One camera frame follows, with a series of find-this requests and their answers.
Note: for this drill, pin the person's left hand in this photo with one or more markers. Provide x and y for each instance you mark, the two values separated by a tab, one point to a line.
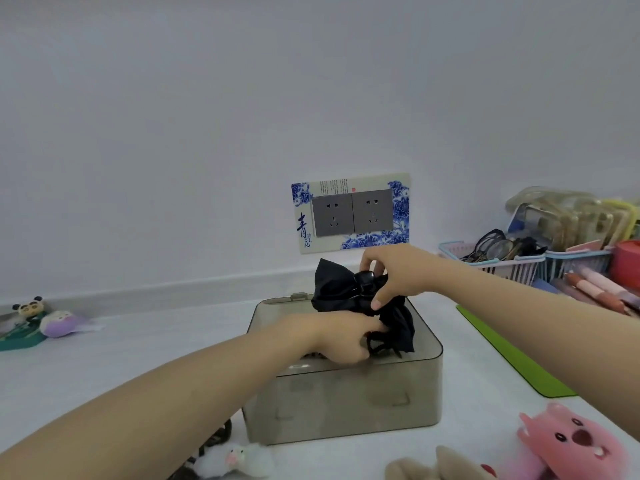
345	339

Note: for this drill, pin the person's right hand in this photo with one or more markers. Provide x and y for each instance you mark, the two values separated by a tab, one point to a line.
410	274

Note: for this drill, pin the black fabric bow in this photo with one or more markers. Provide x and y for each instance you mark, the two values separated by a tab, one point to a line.
335	289

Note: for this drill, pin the transparent grey storage box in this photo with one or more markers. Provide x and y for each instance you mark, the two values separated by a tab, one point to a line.
350	404

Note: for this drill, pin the white fluffy plush clip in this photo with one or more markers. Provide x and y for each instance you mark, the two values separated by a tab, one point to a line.
240	462

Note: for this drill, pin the beige bear plush clip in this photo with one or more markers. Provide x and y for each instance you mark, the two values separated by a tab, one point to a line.
450	467

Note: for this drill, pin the pink beaver plush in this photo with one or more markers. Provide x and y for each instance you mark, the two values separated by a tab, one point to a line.
575	444

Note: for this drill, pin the person's right forearm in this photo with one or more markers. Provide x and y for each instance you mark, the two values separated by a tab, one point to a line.
550	334

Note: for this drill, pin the person's left forearm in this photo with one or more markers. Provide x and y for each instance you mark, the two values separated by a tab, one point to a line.
175	404

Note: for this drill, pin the dark framed eyeglasses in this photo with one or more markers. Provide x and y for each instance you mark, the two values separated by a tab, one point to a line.
492	244

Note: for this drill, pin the pink plastic basket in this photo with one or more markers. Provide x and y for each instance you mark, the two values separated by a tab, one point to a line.
525	267

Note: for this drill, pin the green desk mat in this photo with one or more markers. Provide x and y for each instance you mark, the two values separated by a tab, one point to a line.
515	354

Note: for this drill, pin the blue plastic basket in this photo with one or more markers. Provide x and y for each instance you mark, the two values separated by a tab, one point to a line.
575	267

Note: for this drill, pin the red round tin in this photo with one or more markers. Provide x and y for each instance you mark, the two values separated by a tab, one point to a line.
629	264

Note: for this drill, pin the purple white plush ball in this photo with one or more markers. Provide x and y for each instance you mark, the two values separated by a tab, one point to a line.
60	323

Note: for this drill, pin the panda figurine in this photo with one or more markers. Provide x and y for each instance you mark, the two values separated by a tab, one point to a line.
30	308

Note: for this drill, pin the grey wall socket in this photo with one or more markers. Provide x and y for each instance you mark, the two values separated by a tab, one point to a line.
332	214
372	210

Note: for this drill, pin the blue floral socket frame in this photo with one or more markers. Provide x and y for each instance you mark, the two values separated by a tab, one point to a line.
300	234

